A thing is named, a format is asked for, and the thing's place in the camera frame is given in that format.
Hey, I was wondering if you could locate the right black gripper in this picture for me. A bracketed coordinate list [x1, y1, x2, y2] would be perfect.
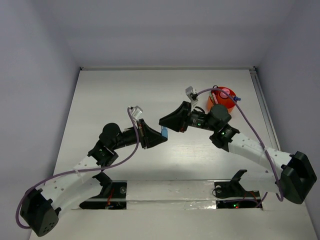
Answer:
[159, 102, 217, 135]

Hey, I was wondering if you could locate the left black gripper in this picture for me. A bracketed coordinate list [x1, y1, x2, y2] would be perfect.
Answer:
[110, 118, 166, 150]

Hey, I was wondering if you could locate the blue highlighter pen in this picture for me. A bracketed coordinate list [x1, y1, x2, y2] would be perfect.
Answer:
[161, 126, 168, 138]

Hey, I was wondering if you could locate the pink highlighter pen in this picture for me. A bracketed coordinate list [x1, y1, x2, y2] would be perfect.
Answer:
[211, 92, 218, 104]

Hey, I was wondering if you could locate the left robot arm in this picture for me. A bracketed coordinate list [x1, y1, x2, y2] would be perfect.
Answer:
[15, 119, 168, 237]

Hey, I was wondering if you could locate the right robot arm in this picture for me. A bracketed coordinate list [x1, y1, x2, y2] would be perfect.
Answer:
[159, 101, 317, 205]

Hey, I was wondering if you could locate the pink glue bottle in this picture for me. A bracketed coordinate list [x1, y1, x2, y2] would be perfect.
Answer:
[219, 88, 230, 99]

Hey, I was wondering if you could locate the orange round container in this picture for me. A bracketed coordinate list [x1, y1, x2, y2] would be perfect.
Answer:
[206, 85, 238, 113]

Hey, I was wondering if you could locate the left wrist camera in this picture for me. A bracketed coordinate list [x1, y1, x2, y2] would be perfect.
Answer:
[128, 105, 143, 121]

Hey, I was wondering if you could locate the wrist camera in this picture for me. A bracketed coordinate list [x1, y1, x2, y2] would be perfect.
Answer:
[128, 105, 143, 121]
[185, 86, 199, 113]

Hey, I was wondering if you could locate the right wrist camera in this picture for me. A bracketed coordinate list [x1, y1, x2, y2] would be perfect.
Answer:
[185, 86, 199, 113]

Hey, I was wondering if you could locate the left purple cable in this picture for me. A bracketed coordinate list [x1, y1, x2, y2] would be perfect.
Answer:
[15, 106, 140, 230]

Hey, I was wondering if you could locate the purple cable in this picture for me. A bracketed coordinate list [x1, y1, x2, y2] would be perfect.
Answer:
[196, 88, 285, 208]
[15, 106, 140, 230]

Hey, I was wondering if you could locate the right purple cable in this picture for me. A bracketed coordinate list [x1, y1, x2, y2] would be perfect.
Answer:
[196, 88, 285, 208]

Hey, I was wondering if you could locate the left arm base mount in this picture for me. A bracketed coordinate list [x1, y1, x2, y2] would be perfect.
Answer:
[79, 172, 127, 210]

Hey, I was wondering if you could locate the aluminium rail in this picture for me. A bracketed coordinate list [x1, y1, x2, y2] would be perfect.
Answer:
[249, 67, 277, 140]

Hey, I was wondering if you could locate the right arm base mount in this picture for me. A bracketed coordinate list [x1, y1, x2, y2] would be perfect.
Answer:
[211, 169, 263, 209]

